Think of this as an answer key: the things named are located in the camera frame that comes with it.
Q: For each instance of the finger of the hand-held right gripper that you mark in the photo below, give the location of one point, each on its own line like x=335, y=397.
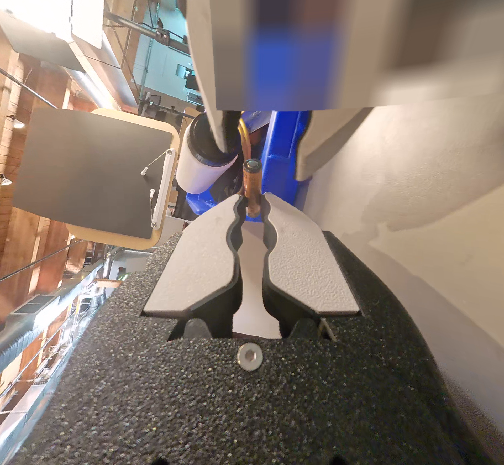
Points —
x=214, y=126
x=323, y=138

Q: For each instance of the silver ventilation duct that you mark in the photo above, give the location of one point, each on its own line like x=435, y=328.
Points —
x=106, y=87

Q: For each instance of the yellow rimmed disc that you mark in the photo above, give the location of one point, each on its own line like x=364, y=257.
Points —
x=245, y=138

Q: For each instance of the white bottle with black cap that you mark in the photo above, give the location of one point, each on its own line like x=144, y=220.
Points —
x=200, y=173

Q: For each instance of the black panel with wooden rim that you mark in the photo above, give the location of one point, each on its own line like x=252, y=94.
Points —
x=90, y=169

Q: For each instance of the blue plastic bin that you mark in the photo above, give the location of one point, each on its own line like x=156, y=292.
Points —
x=281, y=146

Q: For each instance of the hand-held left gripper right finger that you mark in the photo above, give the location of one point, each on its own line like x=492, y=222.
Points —
x=311, y=272

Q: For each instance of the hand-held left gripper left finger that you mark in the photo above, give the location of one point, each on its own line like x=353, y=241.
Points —
x=189, y=272

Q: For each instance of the copper AA battery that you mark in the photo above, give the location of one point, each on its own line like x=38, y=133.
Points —
x=252, y=181

